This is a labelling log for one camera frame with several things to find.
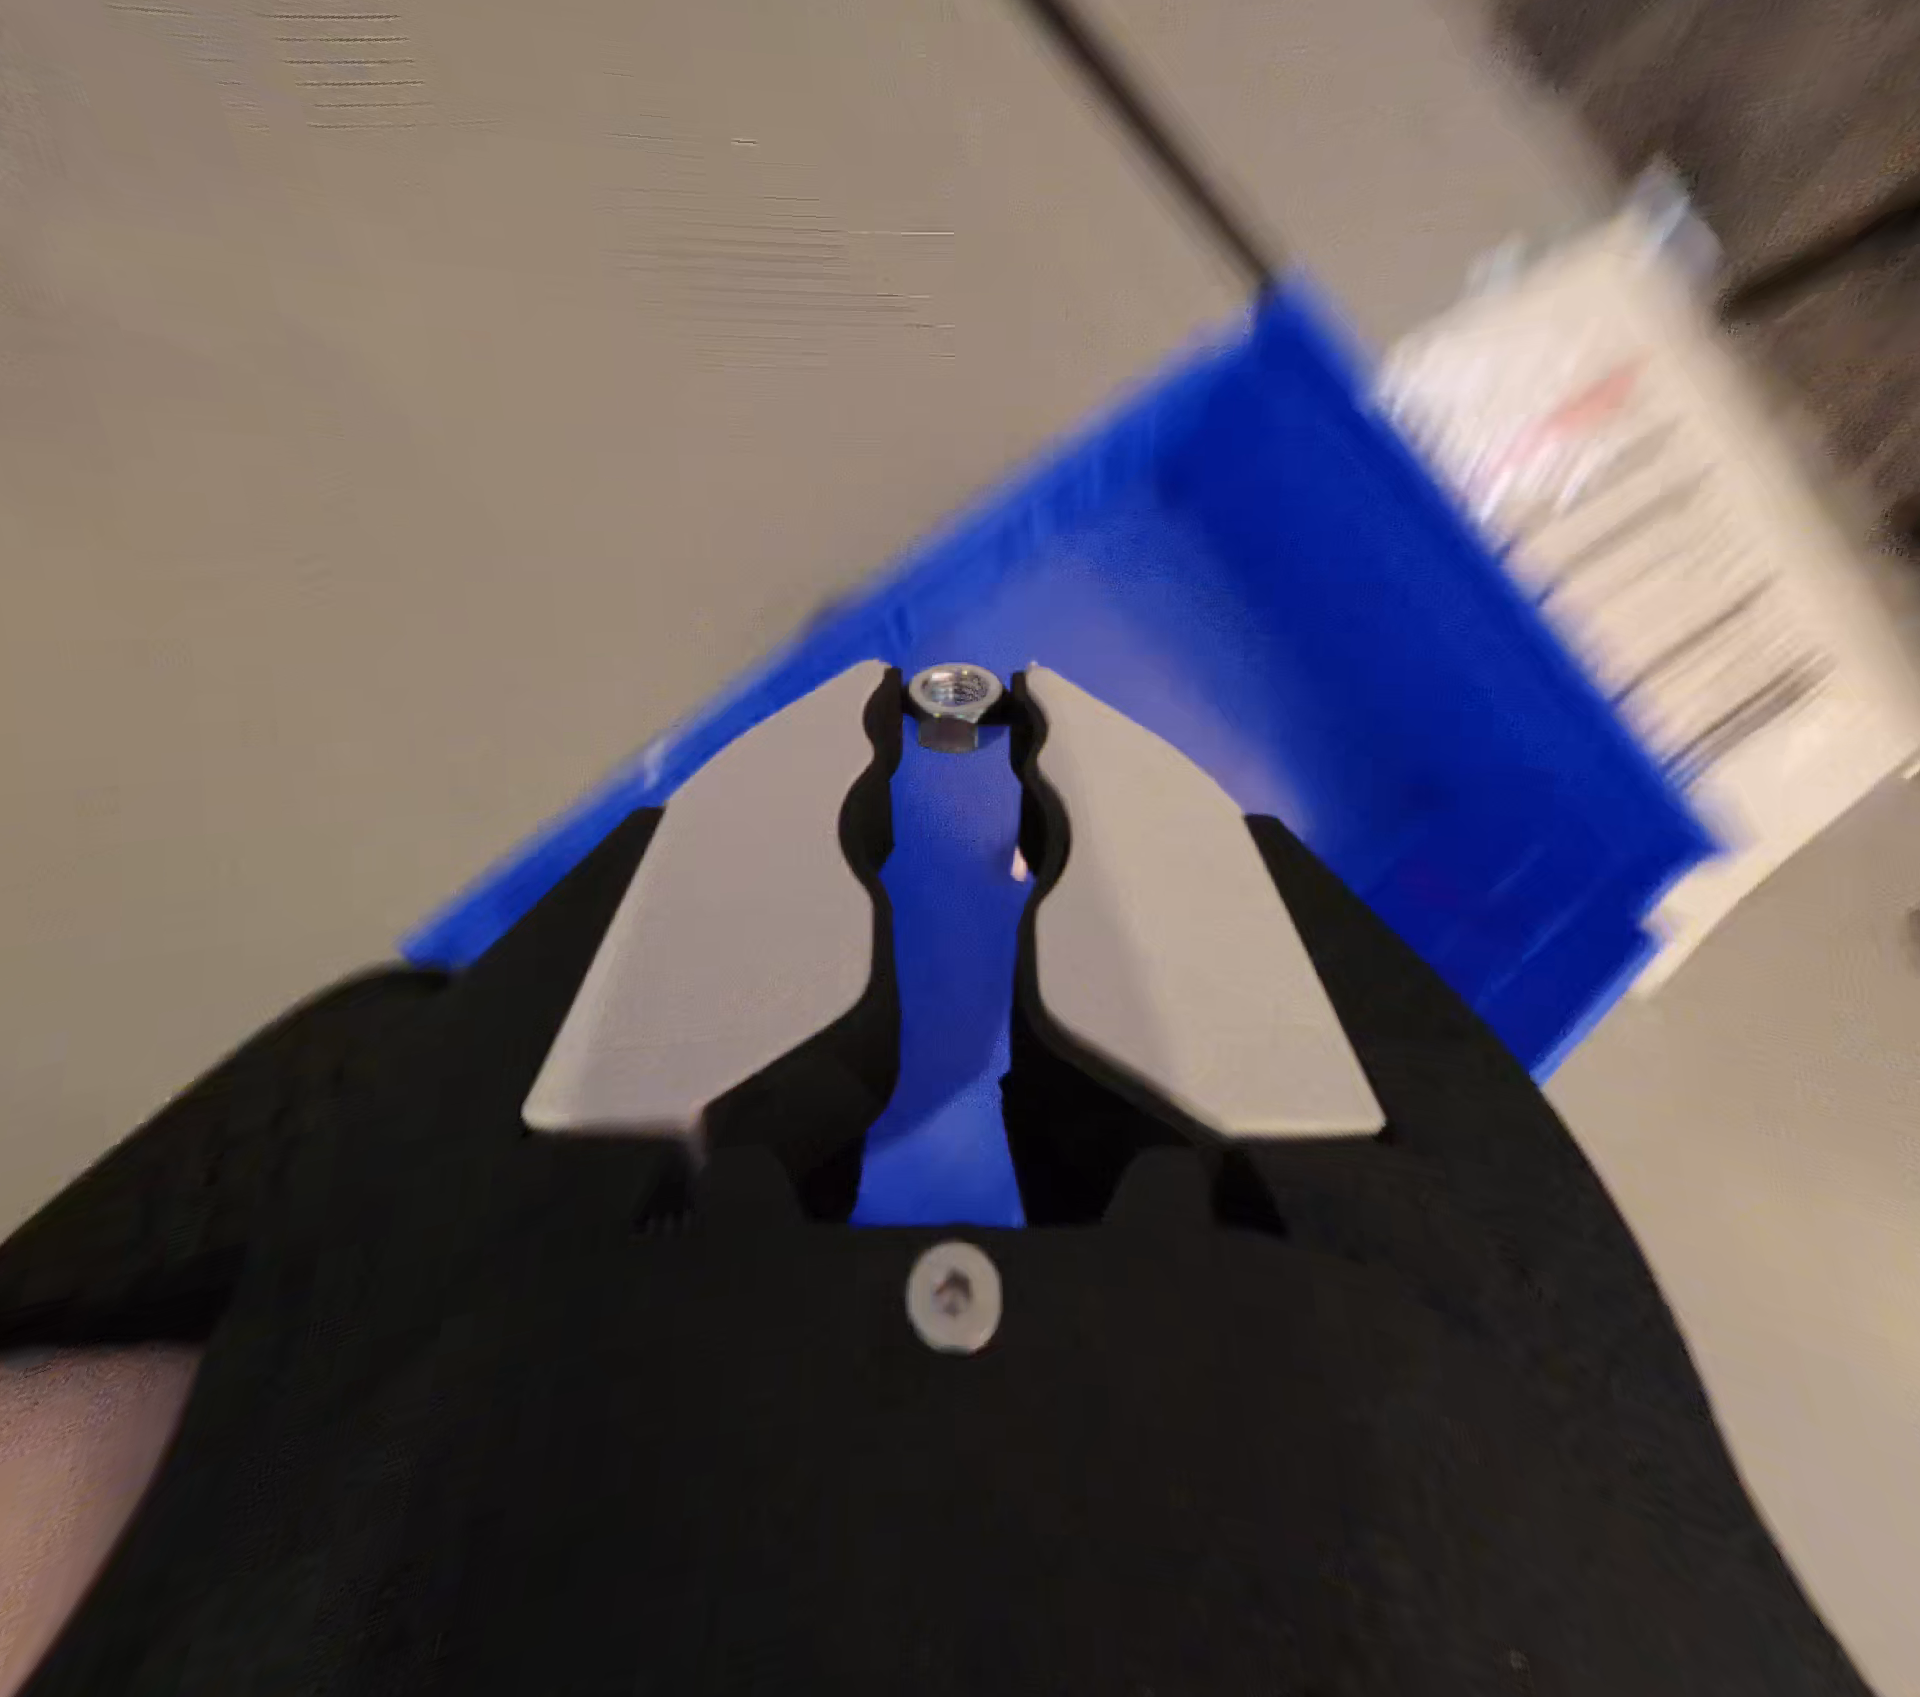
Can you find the short silver bolt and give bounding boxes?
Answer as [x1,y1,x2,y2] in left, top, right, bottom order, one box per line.
[907,663,999,756]

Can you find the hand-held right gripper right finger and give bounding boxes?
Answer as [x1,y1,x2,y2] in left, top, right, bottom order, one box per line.
[1000,663,1389,1144]

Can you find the blue plastic bin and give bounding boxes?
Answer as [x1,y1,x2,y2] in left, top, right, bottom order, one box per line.
[395,280,1726,1237]

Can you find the person's right forearm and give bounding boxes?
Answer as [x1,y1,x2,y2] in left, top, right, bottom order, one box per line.
[0,1347,205,1670]

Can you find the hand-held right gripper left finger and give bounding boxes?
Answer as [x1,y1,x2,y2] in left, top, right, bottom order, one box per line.
[522,655,902,1164]

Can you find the printed paper sheet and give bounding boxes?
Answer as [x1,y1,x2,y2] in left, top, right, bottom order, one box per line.
[1376,184,1853,774]

